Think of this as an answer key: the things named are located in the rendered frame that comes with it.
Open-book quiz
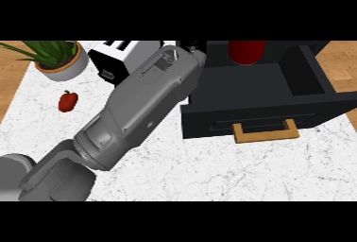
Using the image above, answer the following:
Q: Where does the wooden drawer handle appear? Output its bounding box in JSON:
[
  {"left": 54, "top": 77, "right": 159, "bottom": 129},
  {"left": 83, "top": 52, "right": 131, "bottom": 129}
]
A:
[{"left": 231, "top": 118, "right": 300, "bottom": 145}]

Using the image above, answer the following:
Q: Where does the white plant pot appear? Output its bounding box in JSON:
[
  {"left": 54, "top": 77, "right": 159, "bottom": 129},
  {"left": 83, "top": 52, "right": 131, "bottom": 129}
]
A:
[{"left": 33, "top": 42, "right": 89, "bottom": 82}]

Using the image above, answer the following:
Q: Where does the black open drawer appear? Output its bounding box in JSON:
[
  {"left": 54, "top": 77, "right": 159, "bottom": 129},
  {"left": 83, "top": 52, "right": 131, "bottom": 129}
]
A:
[{"left": 187, "top": 40, "right": 357, "bottom": 110}]

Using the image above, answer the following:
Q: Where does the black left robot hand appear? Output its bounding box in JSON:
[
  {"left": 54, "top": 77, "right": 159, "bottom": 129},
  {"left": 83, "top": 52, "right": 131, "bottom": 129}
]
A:
[{"left": 175, "top": 40, "right": 207, "bottom": 54}]

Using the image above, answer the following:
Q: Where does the black drawer front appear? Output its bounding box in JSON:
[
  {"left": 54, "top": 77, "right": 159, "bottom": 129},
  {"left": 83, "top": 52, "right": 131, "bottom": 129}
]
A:
[{"left": 179, "top": 91, "right": 357, "bottom": 140}]

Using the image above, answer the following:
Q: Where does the white and black toaster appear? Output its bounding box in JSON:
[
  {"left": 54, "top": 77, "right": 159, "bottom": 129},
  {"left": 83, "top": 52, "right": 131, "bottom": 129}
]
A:
[{"left": 86, "top": 40, "right": 165, "bottom": 86}]

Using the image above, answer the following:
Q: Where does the green leafy plant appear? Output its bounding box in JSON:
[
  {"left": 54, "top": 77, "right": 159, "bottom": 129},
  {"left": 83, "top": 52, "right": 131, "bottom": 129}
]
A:
[{"left": 0, "top": 40, "right": 80, "bottom": 71}]

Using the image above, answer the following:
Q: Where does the red can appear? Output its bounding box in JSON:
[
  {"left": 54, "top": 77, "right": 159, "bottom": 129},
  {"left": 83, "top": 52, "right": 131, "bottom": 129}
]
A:
[{"left": 227, "top": 40, "right": 268, "bottom": 66}]

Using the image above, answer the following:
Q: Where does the red bell pepper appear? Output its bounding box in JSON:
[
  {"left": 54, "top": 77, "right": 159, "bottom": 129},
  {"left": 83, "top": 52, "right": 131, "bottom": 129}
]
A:
[{"left": 57, "top": 90, "right": 79, "bottom": 113}]

